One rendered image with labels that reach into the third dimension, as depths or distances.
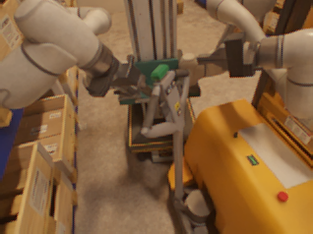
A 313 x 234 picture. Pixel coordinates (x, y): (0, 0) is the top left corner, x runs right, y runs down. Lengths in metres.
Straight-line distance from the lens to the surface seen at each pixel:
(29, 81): 0.55
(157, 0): 1.55
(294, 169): 1.25
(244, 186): 1.16
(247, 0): 1.12
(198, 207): 1.52
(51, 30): 0.48
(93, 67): 0.55
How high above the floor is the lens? 1.85
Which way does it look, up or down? 43 degrees down
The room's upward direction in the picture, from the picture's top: 6 degrees counter-clockwise
